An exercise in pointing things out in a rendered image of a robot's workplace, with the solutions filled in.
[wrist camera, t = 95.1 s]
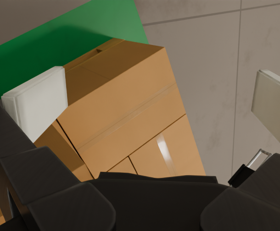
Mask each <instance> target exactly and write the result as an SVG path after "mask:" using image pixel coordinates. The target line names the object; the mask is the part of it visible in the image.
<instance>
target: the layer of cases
mask: <svg viewBox="0 0 280 231"><path fill-rule="evenodd" d="M65 79H66V89H67V103H68V107H67V108H66V109H65V110H64V111H63V112H62V113H61V114H60V115H59V116H58V117H57V118H56V119H55V120H54V122H53V123H52V125H53V126H54V127H55V129H56V130H57V131H58V132H59V133H60V134H61V135H62V137H63V138H64V139H65V140H66V142H67V143H68V144H69V145H70V146H71V148H72V149H73V150H74V151H75V152H76V154H77V155H78V156H79V157H80V158H81V160H82V161H83V162H84V163H85V164H86V166H87V168H88V170H89V172H90V174H91V176H92V178H93V179H98V177H99V174H100V172H123V173H132V174H137V175H142V176H148V177H153V178H164V177H173V176H184V175H195V176H206V174H205V171H204V168H203V165H202V161H201V158H200V155H199V152H198V149H197V146H196V142H195V140H194V137H193V133H192V130H191V127H190V124H189V121H188V118H187V115H186V111H185V108H184V105H183V102H182V99H181V96H180V93H179V89H178V86H177V83H176V81H175V77H174V74H173V71H172V68H171V65H170V62H169V59H168V55H167V52H166V49H165V47H162V46H156V45H151V44H143V43H138V42H132V41H127V40H124V41H122V42H120V43H118V44H117V45H115V46H113V47H111V48H110V49H108V50H106V51H104V52H103V53H101V54H99V55H97V56H96V57H94V58H92V59H91V60H89V61H87V62H85V63H83V64H82V65H80V66H78V67H76V68H75V69H73V70H71V71H69V72H68V73H66V74H65Z"/></svg>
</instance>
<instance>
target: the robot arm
mask: <svg viewBox="0 0 280 231"><path fill-rule="evenodd" d="M67 107H68V103H67V89H66V79H65V69H64V68H63V67H62V66H55V67H53V68H51V69H49V70H47V71H45V72H43V73H41V74H39V75H38V76H36V77H34V78H32V79H30V80H28V81H26V82H25V83H23V84H21V85H19V86H17V87H15V88H14V89H12V90H10V91H8V92H6V93H4V94H3V96H1V99H0V209H1V212H2V214H3V216H4V219H5V221H6V222H5V223H3V224H2V225H0V231H280V154H278V153H275V154H273V155H272V156H271V157H270V158H269V159H268V160H266V161H265V162H264V163H263V164H262V165H261V166H260V167H259V168H258V169H257V170H256V171H255V172H254V173H252V174H251V175H250V176H249V177H248V178H247V179H246V180H245V181H244V182H243V183H242V184H241V185H240V186H239V187H237V188H234V187H230V186H227V185H223V184H219V183H218V181H217V178H216V176H195V175H184V176H173V177H164V178H153V177H148V176H142V175H137V174H132V173H123V172H100V174H99V177H98V179H92V180H87V181H83V182H81V181H80V180H79V179H78V178H77V177H76V176H75V175H74V174H73V173H72V172H71V171H70V170H69V169H68V168H67V167H66V166H65V165H64V163H63V162H62V161H61V160H60V159H59V158H58V157H57V156H56V155H55V154H54V153H53V152H52V150H51V149H50V148H49V147H48V146H42V147H38V148H37V147H36V146H35V145H34V144H33V143H34V142H35V141H36V140H37V139H38V137H39V136H40V135H41V134H42V133H43V132H44V131H45V130H46V129H47V128H48V127H49V126H50V125H51V124H52V123H53V122H54V120H55V119H56V118H57V117H58V116H59V115H60V114H61V113H62V112H63V111H64V110H65V109H66V108H67ZM251 112H252V113H253V114H254V115H255V116H256V117H257V118H258V119H259V120H260V121H261V122H262V123H263V124H264V126H265V127H266V128H267V129H268V130H269V131H270V132H271V133H272V134H273V136H274V137H275V138H276V139H277V140H278V141H279V142H280V76H278V75H276V74H275V73H273V72H271V71H269V70H264V69H259V71H257V76H256V82H255V88H254V94H253V100H252V108H251Z"/></svg>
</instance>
